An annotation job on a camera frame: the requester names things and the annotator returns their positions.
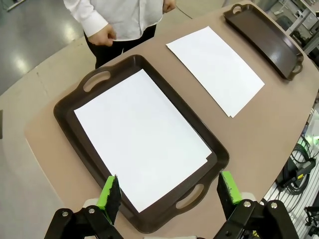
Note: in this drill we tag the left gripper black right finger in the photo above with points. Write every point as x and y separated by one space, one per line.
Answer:
229 189

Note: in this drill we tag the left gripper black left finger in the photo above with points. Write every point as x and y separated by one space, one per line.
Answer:
109 199

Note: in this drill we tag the white A4 paper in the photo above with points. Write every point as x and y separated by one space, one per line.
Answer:
214 67
142 139

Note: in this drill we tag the person's right forearm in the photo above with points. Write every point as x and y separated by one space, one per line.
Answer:
87 17

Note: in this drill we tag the person's right hand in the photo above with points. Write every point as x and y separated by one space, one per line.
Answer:
102 37

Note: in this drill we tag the person's left hand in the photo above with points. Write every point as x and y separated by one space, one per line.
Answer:
169 5

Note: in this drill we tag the brown plastic serving tray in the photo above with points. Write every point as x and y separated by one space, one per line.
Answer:
67 117
264 37

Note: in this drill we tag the person in white shirt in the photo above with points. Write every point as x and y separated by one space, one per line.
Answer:
129 20

